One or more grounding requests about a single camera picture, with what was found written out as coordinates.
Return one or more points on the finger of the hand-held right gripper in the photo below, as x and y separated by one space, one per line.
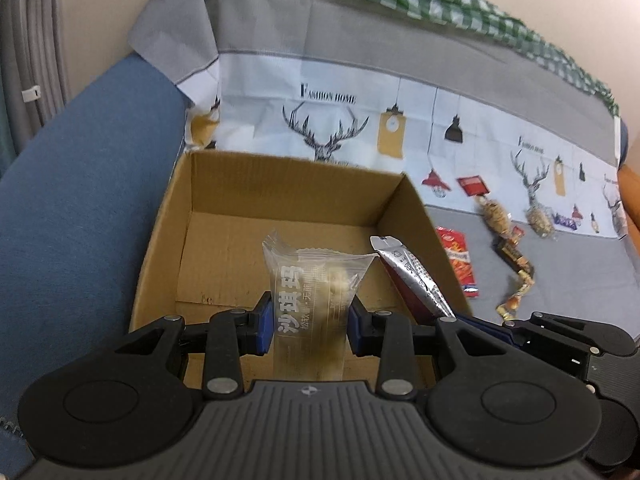
500 334
555 360

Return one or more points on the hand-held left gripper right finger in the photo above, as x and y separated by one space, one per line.
356 331

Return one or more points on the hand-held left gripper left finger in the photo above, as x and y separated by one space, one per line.
265 324

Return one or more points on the clear pastry bar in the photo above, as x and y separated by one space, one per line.
310 320

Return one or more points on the silver and red snack packet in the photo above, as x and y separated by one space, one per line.
415 275

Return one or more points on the dark brown snack packet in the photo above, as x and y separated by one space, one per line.
511 251

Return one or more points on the red spicy snack packet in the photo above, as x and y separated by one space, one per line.
457 255

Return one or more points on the clear peanut brittle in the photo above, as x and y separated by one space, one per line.
495 216
540 221

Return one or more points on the cardboard box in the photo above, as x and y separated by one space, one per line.
250 195

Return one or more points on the small red wrapped candy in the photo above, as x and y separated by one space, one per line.
517 233

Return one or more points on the small blue wrapped candy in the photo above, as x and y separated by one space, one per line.
565 221

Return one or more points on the orange cushion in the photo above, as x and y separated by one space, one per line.
631 195

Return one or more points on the blue sofa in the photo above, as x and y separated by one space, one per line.
75 210

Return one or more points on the grey deer printed cloth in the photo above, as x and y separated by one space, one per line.
350 70

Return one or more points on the white curtain clip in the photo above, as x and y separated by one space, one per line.
32 93

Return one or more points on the grey curtain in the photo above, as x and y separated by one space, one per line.
30 35

